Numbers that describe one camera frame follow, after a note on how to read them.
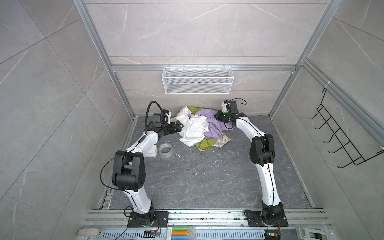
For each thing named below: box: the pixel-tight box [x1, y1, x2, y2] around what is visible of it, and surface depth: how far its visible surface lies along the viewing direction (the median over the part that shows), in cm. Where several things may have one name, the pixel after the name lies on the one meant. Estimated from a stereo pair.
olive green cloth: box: [187, 105, 218, 152], surface depth 101 cm
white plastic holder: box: [295, 226, 329, 240], surface depth 69 cm
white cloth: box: [176, 106, 210, 147], surface depth 102 cm
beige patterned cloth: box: [212, 133, 231, 148], surface depth 106 cm
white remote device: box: [77, 228, 104, 237], surface depth 69 cm
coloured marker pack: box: [171, 225, 196, 240], surface depth 70 cm
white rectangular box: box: [145, 144, 158, 158], surface depth 97 cm
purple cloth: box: [188, 108, 234, 140], surface depth 106 cm
